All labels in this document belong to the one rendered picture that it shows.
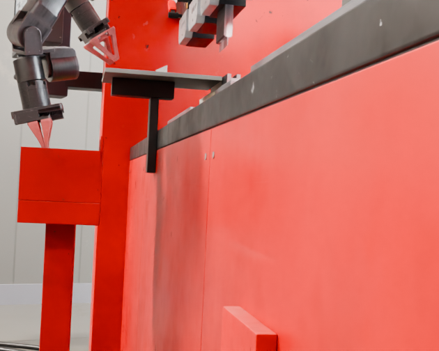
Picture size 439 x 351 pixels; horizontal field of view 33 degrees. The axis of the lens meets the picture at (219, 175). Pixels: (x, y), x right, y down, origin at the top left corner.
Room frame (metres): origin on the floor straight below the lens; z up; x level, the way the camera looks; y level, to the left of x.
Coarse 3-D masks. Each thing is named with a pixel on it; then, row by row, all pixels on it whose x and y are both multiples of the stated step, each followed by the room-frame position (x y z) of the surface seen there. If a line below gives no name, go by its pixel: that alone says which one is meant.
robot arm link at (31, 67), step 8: (24, 56) 1.48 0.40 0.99; (32, 56) 1.48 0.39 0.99; (40, 56) 1.50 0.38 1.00; (48, 56) 1.50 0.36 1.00; (16, 64) 1.48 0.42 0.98; (24, 64) 1.47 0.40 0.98; (32, 64) 1.48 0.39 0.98; (40, 64) 1.49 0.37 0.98; (48, 64) 1.50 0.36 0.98; (16, 72) 1.48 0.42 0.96; (24, 72) 1.47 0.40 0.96; (32, 72) 1.47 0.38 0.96; (40, 72) 1.49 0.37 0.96; (48, 72) 1.51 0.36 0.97; (24, 80) 1.47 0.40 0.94; (32, 80) 1.48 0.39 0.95
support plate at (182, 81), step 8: (104, 72) 1.65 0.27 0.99; (112, 72) 1.62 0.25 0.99; (120, 72) 1.62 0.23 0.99; (128, 72) 1.63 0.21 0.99; (136, 72) 1.63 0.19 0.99; (144, 72) 1.63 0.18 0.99; (152, 72) 1.64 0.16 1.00; (160, 72) 1.64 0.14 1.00; (168, 72) 1.64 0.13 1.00; (104, 80) 1.75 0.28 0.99; (160, 80) 1.71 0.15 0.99; (168, 80) 1.70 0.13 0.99; (176, 80) 1.69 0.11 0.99; (184, 80) 1.69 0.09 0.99; (192, 80) 1.68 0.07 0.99; (200, 80) 1.68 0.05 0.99; (208, 80) 1.67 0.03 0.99; (216, 80) 1.67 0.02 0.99; (192, 88) 1.83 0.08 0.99; (200, 88) 1.82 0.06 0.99; (208, 88) 1.81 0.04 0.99
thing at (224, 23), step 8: (224, 8) 1.71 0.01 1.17; (232, 8) 1.71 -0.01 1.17; (224, 16) 1.71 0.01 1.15; (232, 16) 1.71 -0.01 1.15; (224, 24) 1.71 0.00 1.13; (232, 24) 1.71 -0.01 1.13; (224, 32) 1.71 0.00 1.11; (232, 32) 1.71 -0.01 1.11; (216, 40) 1.80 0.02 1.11; (224, 40) 1.74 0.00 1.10
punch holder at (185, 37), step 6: (186, 6) 2.12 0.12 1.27; (186, 12) 2.10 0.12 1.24; (180, 18) 2.23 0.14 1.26; (186, 18) 2.09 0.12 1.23; (180, 24) 2.20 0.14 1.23; (186, 24) 2.09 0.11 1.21; (180, 30) 2.20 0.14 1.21; (186, 30) 2.09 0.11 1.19; (180, 36) 2.19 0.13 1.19; (186, 36) 2.11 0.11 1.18; (192, 36) 2.10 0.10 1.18; (198, 36) 2.10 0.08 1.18; (204, 36) 2.11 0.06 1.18; (210, 36) 2.11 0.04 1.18; (180, 42) 2.19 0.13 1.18; (186, 42) 2.19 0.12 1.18; (192, 42) 2.18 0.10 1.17; (198, 42) 2.18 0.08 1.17; (204, 42) 2.17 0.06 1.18
